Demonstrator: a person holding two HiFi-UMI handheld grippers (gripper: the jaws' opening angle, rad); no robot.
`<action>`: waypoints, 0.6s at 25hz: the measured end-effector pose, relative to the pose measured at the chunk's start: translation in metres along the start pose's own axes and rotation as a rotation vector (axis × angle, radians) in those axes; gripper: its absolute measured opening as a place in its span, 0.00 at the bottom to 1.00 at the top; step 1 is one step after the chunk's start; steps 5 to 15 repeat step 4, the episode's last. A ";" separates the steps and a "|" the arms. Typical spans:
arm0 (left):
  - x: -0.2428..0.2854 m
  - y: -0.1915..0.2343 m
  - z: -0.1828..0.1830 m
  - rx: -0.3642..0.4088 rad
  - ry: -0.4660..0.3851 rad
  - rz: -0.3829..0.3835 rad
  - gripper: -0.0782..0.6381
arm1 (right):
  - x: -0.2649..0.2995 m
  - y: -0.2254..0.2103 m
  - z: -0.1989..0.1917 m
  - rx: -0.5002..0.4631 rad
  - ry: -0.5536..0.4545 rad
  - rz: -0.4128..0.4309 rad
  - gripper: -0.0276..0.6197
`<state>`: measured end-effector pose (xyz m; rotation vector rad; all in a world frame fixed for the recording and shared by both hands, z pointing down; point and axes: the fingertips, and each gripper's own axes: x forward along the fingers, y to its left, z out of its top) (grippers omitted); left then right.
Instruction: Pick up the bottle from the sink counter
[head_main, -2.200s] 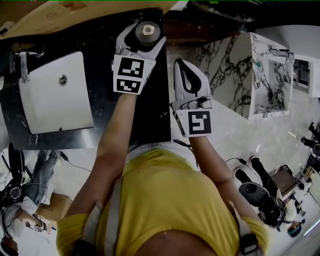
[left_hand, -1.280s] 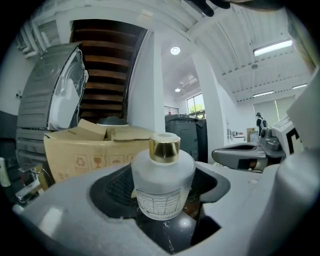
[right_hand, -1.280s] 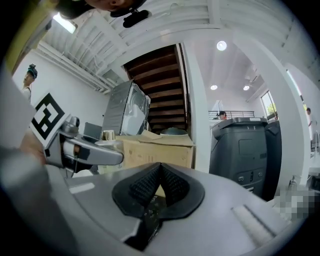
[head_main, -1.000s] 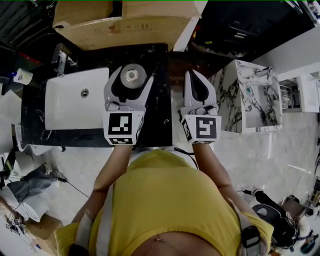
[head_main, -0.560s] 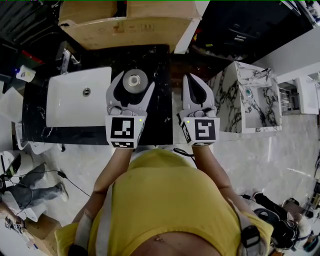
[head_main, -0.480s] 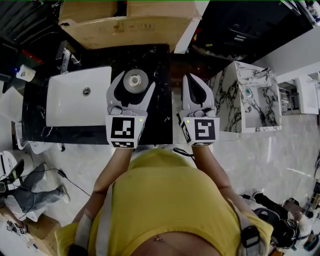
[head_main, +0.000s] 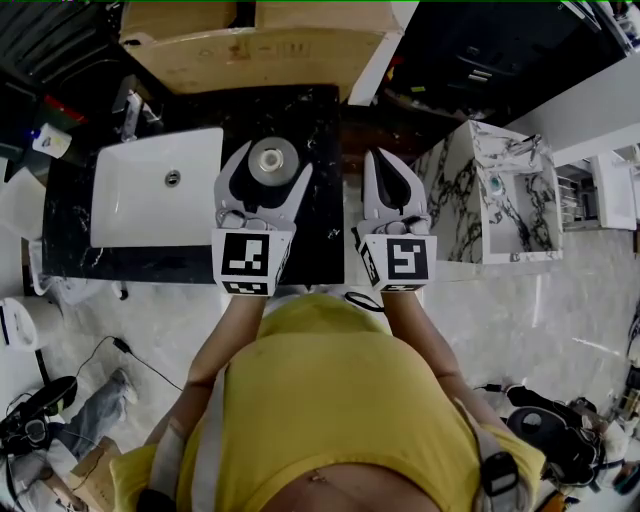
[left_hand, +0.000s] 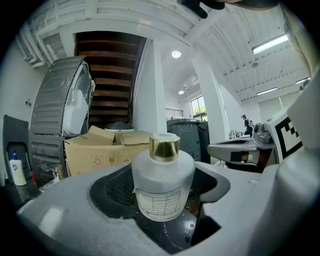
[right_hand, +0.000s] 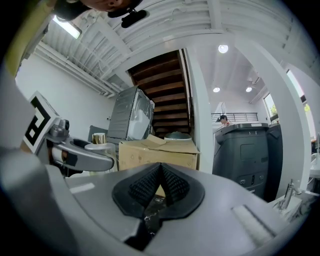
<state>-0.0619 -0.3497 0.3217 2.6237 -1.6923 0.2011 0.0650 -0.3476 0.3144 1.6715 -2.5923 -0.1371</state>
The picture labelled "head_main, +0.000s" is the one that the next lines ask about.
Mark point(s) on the large cardboard box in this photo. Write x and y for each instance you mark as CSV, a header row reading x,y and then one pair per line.
x,y
225,60

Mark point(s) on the person's yellow shirt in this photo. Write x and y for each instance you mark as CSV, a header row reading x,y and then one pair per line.
x,y
340,390

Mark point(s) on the small cardboard box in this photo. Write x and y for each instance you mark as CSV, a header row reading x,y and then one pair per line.
x,y
97,475

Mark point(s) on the black marble vanity counter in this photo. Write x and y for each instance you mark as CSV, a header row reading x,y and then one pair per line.
x,y
320,250

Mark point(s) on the white rectangular sink basin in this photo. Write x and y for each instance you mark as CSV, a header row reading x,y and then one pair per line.
x,y
140,210

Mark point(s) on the black metal shelf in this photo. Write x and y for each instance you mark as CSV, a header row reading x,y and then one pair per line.
x,y
50,40

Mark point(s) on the person's white trousers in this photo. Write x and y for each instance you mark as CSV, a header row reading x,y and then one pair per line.
x,y
327,291

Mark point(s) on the black shoulder device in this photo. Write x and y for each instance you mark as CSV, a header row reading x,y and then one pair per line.
x,y
500,475
156,502

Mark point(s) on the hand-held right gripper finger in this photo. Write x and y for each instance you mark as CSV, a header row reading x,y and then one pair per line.
x,y
370,205
419,202

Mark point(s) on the white pillar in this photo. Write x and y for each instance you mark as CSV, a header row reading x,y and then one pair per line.
x,y
375,65

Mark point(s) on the chrome faucet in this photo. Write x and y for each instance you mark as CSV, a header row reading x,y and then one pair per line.
x,y
131,112
527,146

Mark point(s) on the black cabinet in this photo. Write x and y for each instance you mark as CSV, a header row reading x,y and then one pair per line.
x,y
500,40

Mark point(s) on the white appliance with black stripe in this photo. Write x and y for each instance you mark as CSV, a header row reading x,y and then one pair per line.
x,y
22,325

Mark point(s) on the person's left forearm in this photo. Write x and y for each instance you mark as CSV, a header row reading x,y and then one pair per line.
x,y
230,340

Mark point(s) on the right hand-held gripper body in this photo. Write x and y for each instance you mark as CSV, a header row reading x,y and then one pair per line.
x,y
407,260

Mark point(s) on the person's right forearm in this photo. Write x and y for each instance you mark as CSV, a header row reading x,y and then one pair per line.
x,y
415,330

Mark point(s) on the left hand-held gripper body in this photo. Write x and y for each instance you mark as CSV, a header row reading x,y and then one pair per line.
x,y
245,260

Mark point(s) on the person's bare belly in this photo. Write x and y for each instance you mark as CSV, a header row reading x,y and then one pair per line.
x,y
365,492

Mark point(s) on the black power adapter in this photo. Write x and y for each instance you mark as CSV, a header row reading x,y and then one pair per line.
x,y
122,345

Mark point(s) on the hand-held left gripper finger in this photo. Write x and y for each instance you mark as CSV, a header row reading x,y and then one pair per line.
x,y
222,192
294,210

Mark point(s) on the white marble sink cabinet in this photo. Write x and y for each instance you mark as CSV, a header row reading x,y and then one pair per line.
x,y
460,200

